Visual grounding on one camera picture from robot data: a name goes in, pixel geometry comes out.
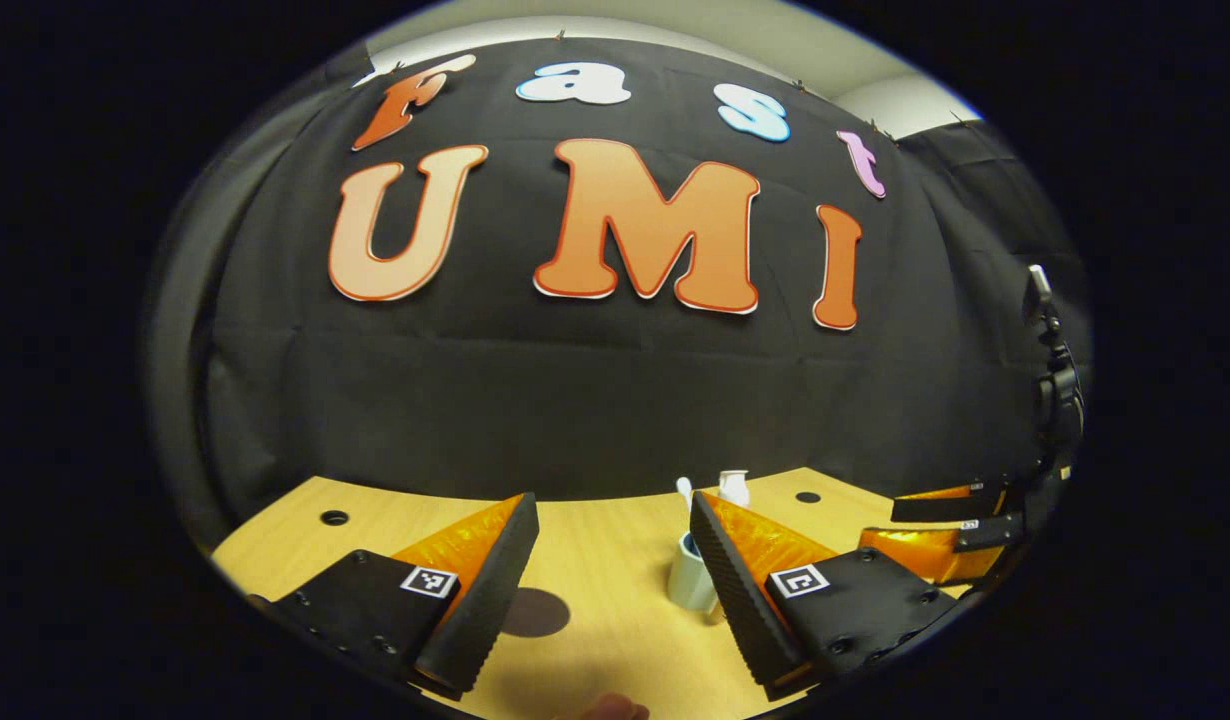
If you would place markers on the black backdrop cloth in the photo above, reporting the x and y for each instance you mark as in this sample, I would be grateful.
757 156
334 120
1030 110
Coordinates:
615 400

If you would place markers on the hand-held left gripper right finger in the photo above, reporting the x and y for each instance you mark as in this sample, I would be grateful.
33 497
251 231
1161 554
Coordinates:
740 600

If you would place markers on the light blue cup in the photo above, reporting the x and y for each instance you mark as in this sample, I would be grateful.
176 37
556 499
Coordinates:
689 580

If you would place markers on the black side curtain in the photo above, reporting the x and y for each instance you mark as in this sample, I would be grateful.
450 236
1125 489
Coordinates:
985 250
185 350

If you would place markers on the white toothbrush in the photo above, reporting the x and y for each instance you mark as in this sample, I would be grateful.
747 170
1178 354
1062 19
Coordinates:
684 492

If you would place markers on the dark brown round coaster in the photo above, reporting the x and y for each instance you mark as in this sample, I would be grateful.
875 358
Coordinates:
540 612

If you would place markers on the wooden desktop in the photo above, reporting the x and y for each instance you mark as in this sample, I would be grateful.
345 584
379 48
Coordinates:
615 560

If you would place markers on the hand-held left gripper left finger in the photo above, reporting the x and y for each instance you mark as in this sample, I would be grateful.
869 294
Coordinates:
485 600

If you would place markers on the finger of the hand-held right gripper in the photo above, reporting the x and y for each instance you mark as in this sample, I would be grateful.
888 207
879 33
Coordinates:
925 555
950 508

